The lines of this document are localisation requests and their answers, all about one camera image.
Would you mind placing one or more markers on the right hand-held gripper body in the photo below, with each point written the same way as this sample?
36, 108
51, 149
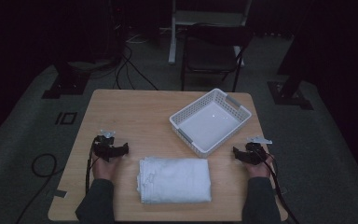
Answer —
256, 150

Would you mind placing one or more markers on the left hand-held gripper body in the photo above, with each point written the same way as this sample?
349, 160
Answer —
103, 146

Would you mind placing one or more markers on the person's left hand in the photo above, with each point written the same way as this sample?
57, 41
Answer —
104, 169

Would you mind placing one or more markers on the person's right hand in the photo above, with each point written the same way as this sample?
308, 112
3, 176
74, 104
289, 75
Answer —
259, 170

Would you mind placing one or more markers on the white perforated plastic basket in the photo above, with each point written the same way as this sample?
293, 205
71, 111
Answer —
209, 126

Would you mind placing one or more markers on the folded white towel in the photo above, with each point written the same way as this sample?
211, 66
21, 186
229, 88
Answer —
174, 180

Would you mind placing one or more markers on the black stand with base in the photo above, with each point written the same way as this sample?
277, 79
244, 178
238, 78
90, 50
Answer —
292, 90
66, 84

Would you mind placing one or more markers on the black folding chair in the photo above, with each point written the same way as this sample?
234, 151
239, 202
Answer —
211, 56

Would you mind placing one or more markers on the white metal stand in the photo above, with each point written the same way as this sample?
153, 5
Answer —
173, 37

